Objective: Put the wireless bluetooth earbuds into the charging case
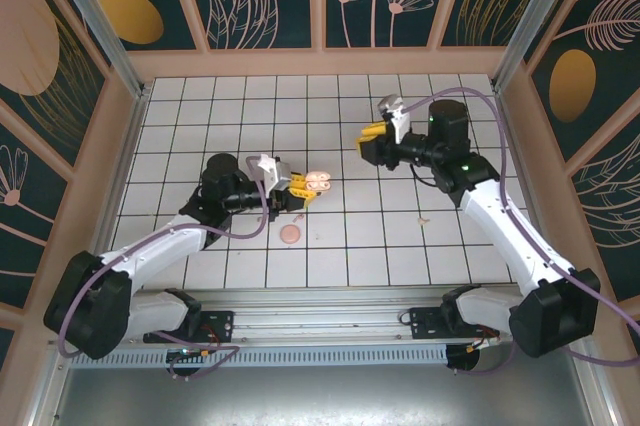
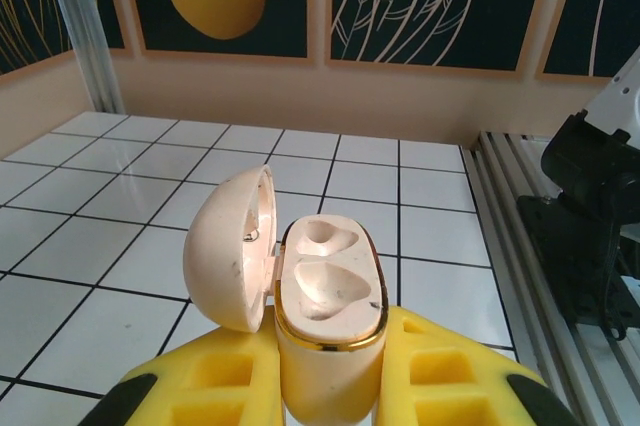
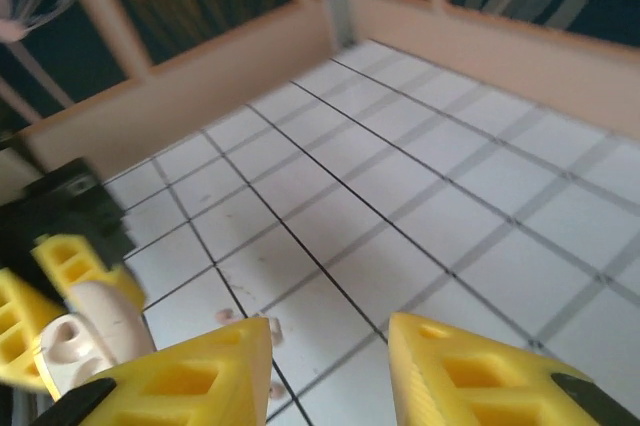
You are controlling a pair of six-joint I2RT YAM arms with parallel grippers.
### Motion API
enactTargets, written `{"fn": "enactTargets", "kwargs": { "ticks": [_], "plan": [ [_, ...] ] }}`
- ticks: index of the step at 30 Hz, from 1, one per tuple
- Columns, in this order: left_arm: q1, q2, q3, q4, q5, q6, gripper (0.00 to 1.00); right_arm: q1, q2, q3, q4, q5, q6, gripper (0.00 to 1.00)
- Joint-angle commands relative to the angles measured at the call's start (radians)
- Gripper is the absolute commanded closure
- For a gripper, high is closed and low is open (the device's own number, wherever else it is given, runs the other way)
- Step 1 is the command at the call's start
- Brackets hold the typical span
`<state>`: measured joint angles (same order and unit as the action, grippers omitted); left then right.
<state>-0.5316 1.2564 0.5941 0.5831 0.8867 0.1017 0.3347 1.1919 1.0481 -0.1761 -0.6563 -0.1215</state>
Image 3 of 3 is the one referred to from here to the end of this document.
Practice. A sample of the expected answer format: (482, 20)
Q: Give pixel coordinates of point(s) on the pink earbud charging case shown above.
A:
(107, 318)

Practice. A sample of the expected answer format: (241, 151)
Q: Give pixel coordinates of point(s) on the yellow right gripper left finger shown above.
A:
(200, 386)

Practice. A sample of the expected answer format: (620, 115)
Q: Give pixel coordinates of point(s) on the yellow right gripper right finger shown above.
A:
(450, 386)

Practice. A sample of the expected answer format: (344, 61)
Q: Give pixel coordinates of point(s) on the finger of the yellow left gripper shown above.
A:
(97, 273)
(25, 306)

